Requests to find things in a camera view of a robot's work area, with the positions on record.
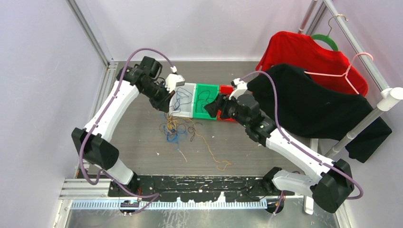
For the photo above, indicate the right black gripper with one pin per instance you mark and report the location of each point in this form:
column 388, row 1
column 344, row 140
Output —
column 212, row 108

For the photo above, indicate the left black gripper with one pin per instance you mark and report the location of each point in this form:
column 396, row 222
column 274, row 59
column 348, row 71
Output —
column 163, row 105

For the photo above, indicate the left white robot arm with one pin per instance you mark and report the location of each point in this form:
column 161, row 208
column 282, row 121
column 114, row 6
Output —
column 93, row 140

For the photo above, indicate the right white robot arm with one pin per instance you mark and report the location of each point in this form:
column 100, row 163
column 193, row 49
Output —
column 329, row 183

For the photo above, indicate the green plastic bin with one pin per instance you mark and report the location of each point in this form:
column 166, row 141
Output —
column 204, row 94

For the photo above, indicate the white plastic bin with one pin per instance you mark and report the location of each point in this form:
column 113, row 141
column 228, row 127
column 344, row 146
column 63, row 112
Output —
column 181, row 104

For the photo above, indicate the red plastic bin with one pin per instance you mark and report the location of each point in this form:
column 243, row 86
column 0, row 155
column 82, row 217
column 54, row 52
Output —
column 226, row 90

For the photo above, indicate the black shirt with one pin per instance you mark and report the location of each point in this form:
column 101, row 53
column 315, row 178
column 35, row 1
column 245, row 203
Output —
column 306, row 108

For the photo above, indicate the red shirt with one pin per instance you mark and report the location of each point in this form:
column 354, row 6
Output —
column 303, row 52

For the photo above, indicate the green clothes hanger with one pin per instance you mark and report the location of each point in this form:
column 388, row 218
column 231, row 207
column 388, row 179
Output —
column 326, row 38

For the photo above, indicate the pink clothes hanger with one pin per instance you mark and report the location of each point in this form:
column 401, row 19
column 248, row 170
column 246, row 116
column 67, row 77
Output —
column 345, row 74

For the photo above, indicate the white clothes rack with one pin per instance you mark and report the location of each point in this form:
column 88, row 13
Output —
column 390, row 95

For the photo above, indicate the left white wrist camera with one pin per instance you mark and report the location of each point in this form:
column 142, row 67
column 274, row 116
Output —
column 172, row 81

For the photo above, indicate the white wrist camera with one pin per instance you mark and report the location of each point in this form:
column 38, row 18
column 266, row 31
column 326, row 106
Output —
column 172, row 81
column 239, row 88

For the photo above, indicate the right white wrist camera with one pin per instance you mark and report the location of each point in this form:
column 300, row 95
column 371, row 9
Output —
column 239, row 88

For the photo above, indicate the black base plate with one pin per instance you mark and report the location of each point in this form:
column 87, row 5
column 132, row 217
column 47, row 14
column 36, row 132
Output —
column 204, row 188

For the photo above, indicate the aluminium frame rail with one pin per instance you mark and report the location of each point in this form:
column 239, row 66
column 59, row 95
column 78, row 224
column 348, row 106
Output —
column 78, row 188

